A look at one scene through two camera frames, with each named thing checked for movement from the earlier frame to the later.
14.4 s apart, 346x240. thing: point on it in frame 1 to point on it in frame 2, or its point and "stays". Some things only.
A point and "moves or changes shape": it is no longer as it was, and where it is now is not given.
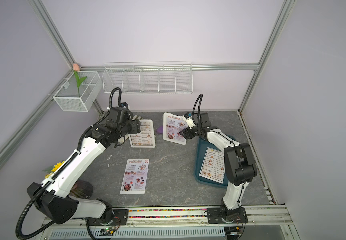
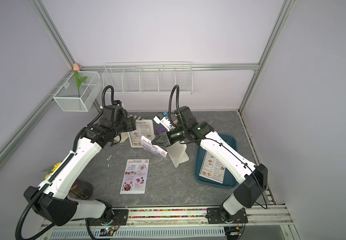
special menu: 174,125 moves or changes shape
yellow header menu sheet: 144,138 stays
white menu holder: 173,124 moves or changes shape
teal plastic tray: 201,149 stays
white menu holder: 146,138 stays
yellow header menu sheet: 213,166 stays
